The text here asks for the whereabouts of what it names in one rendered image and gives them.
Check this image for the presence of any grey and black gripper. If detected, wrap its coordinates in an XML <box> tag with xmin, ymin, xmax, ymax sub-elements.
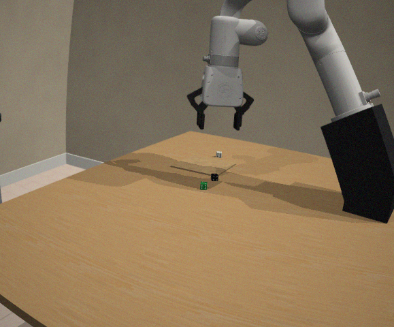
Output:
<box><xmin>187</xmin><ymin>64</ymin><xmax>254</xmax><ymax>131</ymax></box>

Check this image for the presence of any brown mat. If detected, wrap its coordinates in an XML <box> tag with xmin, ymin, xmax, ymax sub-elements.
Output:
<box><xmin>171</xmin><ymin>155</ymin><xmax>236</xmax><ymax>176</ymax></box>

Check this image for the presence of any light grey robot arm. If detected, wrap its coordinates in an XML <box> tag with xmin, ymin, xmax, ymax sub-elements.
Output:
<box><xmin>203</xmin><ymin>0</ymin><xmax>380</xmax><ymax>122</ymax></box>

